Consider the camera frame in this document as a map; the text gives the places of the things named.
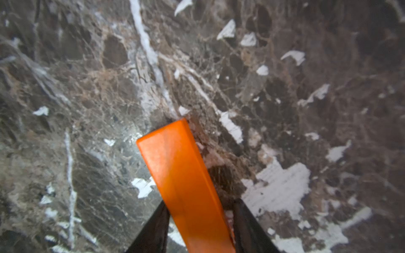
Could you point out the orange building block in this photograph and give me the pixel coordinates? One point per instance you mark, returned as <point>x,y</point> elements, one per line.
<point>174,162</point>

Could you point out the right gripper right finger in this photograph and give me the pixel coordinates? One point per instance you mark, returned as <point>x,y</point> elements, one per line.
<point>249,235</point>

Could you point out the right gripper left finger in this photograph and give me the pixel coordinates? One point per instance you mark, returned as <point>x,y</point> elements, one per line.
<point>153,236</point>

